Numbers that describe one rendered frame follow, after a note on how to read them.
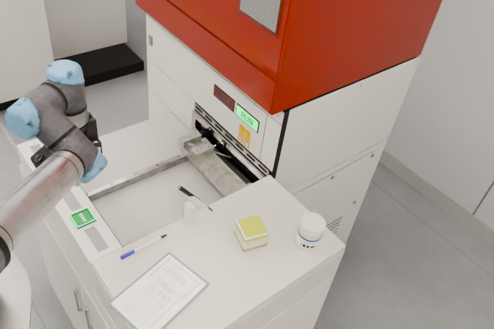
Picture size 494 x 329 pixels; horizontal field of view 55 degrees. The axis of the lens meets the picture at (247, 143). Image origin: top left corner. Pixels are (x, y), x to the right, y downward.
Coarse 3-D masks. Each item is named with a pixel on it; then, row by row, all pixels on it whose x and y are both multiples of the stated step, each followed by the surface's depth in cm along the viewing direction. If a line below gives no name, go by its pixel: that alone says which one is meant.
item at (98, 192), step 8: (168, 160) 173; (176, 160) 174; (184, 160) 177; (152, 168) 169; (160, 168) 171; (168, 168) 174; (128, 176) 165; (136, 176) 165; (144, 176) 168; (112, 184) 161; (120, 184) 162; (128, 184) 165; (88, 192) 157; (96, 192) 157; (104, 192) 160
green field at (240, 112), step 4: (240, 108) 157; (240, 112) 158; (244, 112) 156; (240, 116) 159; (244, 116) 157; (248, 116) 155; (244, 120) 158; (248, 120) 156; (252, 120) 154; (256, 120) 153; (248, 124) 157; (252, 124) 155; (256, 124) 153; (252, 128) 156; (256, 128) 154
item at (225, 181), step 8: (200, 144) 177; (184, 152) 175; (192, 160) 172; (200, 160) 171; (208, 160) 171; (216, 160) 172; (200, 168) 169; (208, 168) 168; (216, 168) 168; (224, 168) 169; (208, 176) 167; (216, 176) 165; (224, 176) 166; (232, 176) 166; (216, 184) 164; (224, 184) 163; (232, 184) 163; (240, 184) 164; (224, 192) 161
